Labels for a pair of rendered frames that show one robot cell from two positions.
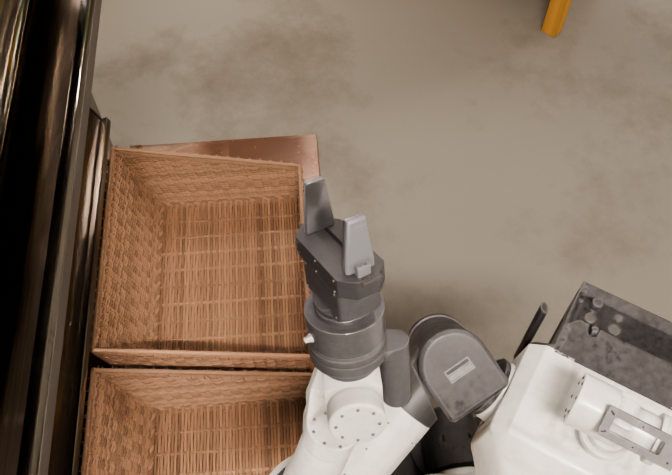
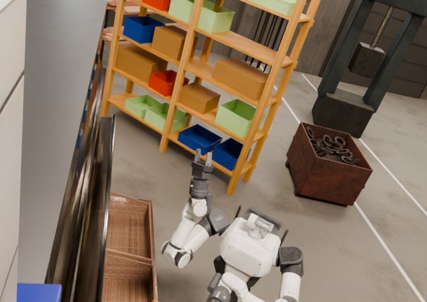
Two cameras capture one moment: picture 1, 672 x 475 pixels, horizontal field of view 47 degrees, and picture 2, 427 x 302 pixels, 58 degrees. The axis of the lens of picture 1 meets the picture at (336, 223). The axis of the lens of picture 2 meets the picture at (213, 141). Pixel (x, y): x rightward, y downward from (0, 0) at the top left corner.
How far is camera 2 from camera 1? 1.16 m
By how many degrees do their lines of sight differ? 31
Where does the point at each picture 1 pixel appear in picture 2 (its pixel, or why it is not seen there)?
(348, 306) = (204, 174)
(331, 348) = (197, 187)
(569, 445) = (246, 236)
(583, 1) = (240, 185)
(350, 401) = (199, 202)
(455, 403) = (217, 226)
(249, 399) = (124, 278)
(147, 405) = not seen: hidden behind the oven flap
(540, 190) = not seen: hidden behind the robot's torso
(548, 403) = (241, 227)
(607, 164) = not seen: hidden behind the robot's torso
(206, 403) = (107, 277)
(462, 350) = (220, 212)
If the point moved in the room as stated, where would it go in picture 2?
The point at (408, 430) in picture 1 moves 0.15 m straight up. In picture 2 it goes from (204, 233) to (212, 211)
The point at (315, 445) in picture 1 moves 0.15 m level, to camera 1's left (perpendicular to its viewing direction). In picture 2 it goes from (185, 221) to (152, 217)
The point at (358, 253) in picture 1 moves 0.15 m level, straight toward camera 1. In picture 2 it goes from (209, 161) to (210, 180)
